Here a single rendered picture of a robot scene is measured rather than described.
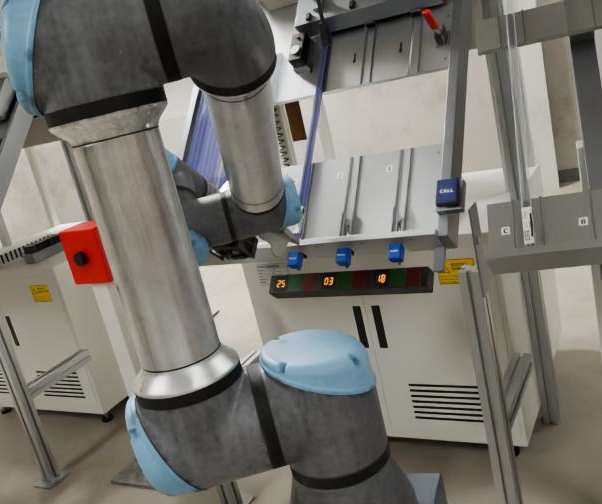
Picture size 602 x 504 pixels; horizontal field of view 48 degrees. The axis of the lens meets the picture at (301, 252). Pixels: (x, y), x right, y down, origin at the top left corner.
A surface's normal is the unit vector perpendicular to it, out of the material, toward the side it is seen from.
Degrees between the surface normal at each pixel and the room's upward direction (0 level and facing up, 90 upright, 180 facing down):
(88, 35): 92
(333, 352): 8
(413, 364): 90
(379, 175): 48
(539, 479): 0
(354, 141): 90
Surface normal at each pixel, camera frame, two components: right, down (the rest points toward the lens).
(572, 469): -0.22, -0.94
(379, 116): -0.33, 0.33
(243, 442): 0.11, 0.07
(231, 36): 0.62, 0.48
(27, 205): 0.92, -0.11
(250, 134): 0.32, 0.85
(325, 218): -0.49, -0.38
